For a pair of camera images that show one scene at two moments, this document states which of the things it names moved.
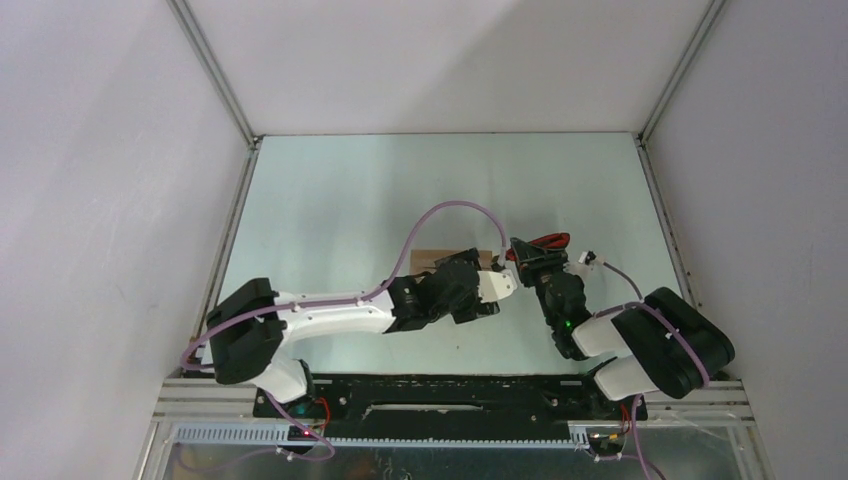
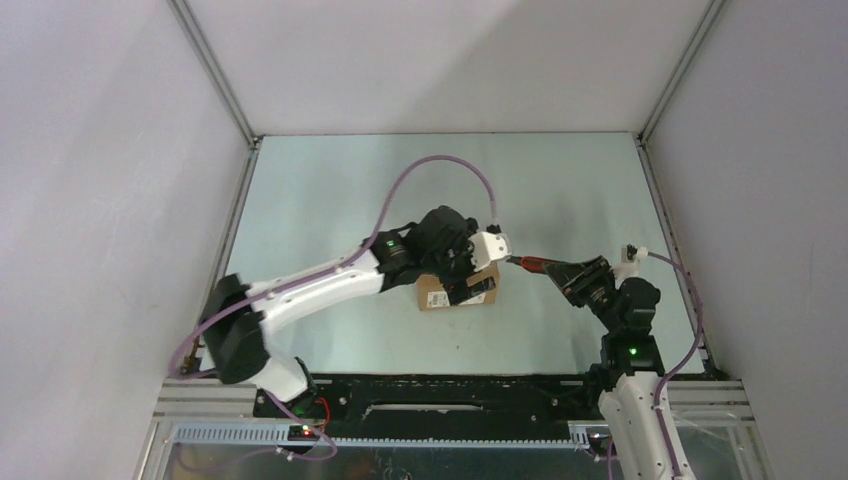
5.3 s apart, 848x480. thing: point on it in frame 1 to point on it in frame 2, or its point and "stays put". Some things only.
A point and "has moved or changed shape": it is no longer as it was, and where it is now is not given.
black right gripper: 532,259 to 594,269
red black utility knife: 556,241 has moved or changed shape
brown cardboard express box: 420,259 has moved or changed shape
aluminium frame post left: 212,65 stays put
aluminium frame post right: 681,67 stays put
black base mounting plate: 453,402 stays put
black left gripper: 473,308 to 456,286
